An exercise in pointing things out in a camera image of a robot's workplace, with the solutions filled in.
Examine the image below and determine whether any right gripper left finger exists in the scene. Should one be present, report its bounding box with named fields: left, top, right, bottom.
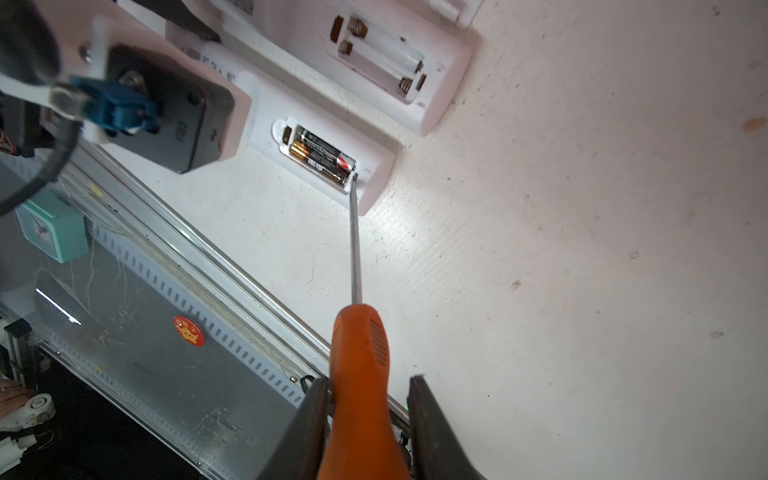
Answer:
left=257, top=377, right=330, bottom=480

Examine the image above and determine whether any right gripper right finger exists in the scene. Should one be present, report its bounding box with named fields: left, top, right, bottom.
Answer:
left=407, top=375, right=483, bottom=480

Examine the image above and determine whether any orange handled screwdriver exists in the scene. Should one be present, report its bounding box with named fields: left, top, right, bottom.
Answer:
left=318, top=176, right=410, bottom=479

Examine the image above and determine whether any white remote with batteries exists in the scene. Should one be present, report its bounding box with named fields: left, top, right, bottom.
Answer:
left=214, top=1, right=472, bottom=136

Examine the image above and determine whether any battery pair in remote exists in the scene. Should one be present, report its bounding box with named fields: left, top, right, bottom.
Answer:
left=281, top=125, right=356, bottom=187

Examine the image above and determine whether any red round button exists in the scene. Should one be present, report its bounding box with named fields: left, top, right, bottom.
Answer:
left=173, top=316, right=206, bottom=347

